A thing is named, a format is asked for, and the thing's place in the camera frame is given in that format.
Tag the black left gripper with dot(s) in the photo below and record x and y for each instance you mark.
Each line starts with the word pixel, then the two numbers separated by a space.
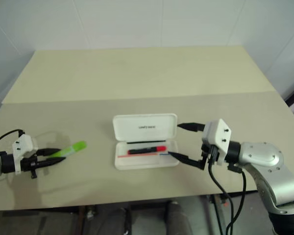
pixel 29 165

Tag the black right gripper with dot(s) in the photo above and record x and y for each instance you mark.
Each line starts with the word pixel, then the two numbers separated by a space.
pixel 212 154

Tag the green marker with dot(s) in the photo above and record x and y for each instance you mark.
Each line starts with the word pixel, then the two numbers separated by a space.
pixel 76 146

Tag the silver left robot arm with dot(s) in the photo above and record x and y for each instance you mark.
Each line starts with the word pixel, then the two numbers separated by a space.
pixel 2 164

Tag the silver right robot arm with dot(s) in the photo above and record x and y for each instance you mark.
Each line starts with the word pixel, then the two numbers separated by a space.
pixel 264 156

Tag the red and black marker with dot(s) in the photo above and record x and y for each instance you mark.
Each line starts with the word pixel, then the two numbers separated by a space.
pixel 147 149

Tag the white pencil case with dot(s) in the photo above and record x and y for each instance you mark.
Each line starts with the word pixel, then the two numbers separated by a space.
pixel 144 127

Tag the thin red pencil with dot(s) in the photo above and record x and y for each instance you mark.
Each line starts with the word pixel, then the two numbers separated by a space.
pixel 137 155

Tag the dark rounded shape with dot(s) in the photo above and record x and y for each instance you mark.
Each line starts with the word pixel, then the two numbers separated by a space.
pixel 177 218

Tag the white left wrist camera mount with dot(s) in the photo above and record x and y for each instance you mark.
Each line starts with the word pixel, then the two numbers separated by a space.
pixel 23 144

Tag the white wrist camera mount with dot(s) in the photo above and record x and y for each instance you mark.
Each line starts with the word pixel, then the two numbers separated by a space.
pixel 218 134
pixel 23 144

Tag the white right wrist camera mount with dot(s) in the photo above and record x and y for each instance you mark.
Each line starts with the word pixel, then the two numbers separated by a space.
pixel 218 134

